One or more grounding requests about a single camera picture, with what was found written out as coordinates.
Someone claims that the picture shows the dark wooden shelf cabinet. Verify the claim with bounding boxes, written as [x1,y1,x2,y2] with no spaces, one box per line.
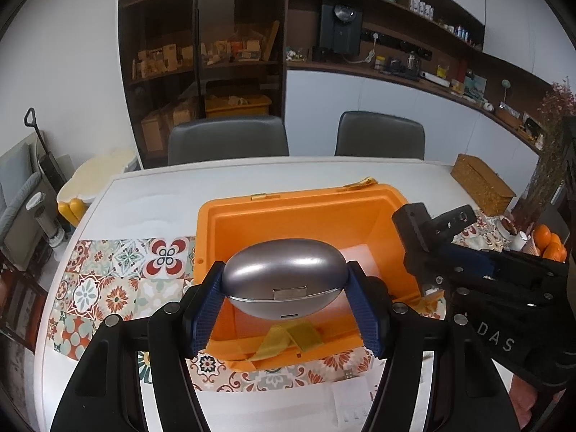
[118,0,287,169]

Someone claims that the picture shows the patterned tile table runner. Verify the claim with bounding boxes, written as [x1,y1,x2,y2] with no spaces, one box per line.
[47,224,517,396]

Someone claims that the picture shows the grey dining chair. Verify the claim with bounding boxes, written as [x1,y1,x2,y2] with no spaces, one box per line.
[168,115,289,165]
[335,111,426,160]

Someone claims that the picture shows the right grey dining chair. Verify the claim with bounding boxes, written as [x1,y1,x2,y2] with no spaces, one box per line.
[335,111,426,160]

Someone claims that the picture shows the cream yellow stool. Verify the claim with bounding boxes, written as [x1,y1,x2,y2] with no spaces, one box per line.
[57,148,139,227]

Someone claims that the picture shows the left grey dining chair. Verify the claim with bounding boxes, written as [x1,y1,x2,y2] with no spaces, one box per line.
[168,115,289,165]

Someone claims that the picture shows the grey sofa armchair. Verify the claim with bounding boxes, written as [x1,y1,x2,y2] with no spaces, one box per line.
[1,141,43,266]

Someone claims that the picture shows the orange plastic storage crate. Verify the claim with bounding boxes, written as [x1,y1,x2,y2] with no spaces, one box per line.
[193,183,440,372]

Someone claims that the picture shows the white basket of oranges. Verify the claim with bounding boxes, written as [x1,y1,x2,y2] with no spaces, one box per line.
[521,224,567,262]

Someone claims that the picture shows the woven wicker tissue box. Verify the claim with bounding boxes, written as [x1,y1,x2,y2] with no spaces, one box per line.
[451,154,516,216]

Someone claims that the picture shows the white small cup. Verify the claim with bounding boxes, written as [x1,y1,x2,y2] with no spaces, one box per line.
[508,231,528,252]

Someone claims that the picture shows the silver oval case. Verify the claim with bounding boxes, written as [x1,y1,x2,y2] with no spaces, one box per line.
[222,238,348,320]

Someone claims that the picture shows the black coffee machine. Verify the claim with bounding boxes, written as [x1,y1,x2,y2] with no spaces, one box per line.
[318,3,363,56]

